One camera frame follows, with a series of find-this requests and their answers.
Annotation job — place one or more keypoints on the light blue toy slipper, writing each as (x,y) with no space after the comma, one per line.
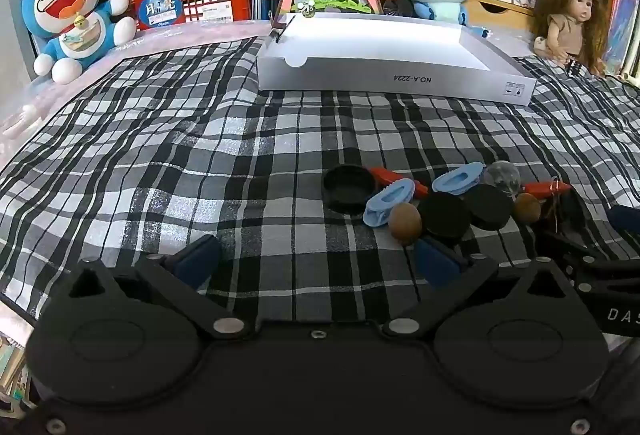
(385,205)

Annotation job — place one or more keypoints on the wooden drawer box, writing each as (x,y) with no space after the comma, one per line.
(500,12)

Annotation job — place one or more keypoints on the round blue label card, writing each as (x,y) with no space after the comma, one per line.
(159,9)

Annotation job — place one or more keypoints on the black binder clip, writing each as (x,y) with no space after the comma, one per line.
(567,212)

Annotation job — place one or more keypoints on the black white plaid blanket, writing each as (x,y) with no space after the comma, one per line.
(175,155)

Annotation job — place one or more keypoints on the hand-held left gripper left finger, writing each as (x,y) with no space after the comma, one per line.
(196,261)

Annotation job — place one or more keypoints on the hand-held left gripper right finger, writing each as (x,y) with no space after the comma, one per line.
(439,264)

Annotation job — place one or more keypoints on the brown wooden ball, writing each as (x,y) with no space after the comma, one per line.
(405,222)
(527,207)

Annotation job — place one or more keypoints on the blue white cat plush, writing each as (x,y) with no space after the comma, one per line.
(75,15)

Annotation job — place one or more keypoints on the row of thin picture books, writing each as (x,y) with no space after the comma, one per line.
(625,30)

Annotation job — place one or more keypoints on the white cardboard box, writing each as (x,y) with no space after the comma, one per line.
(380,50)

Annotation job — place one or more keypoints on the black round cap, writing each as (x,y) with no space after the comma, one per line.
(487,207)
(348,190)
(444,217)

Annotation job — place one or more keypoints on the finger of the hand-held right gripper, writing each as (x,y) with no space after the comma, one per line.
(565,247)
(624,218)

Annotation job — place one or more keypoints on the long-haired doll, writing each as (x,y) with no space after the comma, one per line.
(570,20)

